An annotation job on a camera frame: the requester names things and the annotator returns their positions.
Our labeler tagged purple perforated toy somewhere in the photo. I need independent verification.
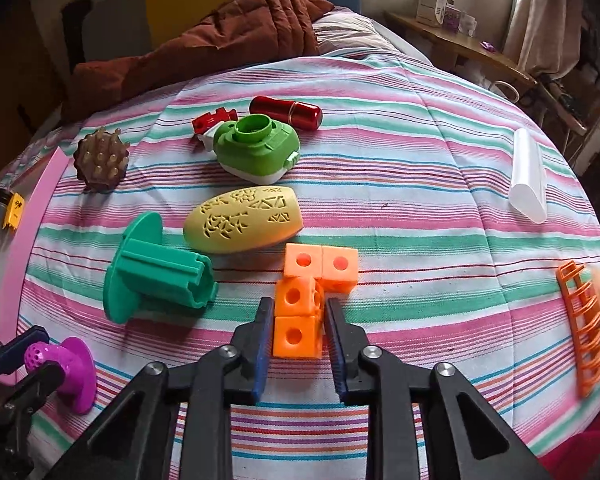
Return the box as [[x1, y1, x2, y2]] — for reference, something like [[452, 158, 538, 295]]
[[23, 337, 97, 415]]

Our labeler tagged black-lidded clear jar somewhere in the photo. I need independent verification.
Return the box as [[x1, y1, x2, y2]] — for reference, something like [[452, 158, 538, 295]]
[[0, 186, 16, 229]]

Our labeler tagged green plastic spool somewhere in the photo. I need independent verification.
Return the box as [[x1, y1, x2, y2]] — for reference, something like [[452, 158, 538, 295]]
[[102, 211, 219, 324]]

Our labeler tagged orange cube block chain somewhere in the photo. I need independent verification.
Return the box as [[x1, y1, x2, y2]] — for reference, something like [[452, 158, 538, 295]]
[[272, 242, 360, 360]]

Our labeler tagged yellow perforated egg case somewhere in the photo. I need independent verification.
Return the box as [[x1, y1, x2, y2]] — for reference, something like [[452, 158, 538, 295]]
[[183, 185, 303, 255]]

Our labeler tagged pink-rimmed white tray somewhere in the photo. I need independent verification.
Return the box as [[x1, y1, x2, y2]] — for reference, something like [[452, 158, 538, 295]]
[[0, 148, 69, 342]]

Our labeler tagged orange plastic rack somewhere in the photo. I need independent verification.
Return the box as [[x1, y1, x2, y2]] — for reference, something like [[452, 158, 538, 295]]
[[556, 260, 600, 399]]

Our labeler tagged brown bristle massage brush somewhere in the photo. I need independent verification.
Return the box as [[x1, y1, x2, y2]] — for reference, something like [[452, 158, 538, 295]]
[[73, 127, 130, 193]]

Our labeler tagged striped bed cover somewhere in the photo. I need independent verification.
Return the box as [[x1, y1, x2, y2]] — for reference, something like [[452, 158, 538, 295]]
[[2, 48, 600, 453]]

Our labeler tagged white translucent tube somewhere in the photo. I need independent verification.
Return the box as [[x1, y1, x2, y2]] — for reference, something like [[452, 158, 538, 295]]
[[508, 128, 547, 224]]

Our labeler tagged red puzzle piece toy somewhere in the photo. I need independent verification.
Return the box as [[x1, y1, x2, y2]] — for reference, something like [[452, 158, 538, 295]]
[[192, 107, 238, 136]]

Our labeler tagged red cylinder case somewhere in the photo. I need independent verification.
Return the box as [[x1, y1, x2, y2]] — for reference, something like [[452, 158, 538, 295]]
[[249, 96, 323, 132]]

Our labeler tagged wooden side table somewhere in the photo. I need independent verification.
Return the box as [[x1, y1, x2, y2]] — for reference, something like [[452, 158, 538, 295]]
[[384, 11, 538, 92]]

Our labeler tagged patterned curtain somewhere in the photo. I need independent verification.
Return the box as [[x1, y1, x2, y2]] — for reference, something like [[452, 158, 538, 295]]
[[503, 0, 583, 79]]

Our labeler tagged purple small box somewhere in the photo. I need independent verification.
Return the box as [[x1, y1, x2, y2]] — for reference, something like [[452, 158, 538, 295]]
[[442, 4, 463, 34]]

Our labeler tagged brown quilted blanket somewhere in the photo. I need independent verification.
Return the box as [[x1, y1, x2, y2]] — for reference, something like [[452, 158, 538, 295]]
[[61, 0, 335, 122]]

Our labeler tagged white carton box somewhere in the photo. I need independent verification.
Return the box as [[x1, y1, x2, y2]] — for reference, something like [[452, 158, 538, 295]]
[[416, 0, 446, 27]]

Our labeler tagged green toy camera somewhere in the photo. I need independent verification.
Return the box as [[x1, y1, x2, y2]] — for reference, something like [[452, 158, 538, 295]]
[[201, 114, 301, 185]]

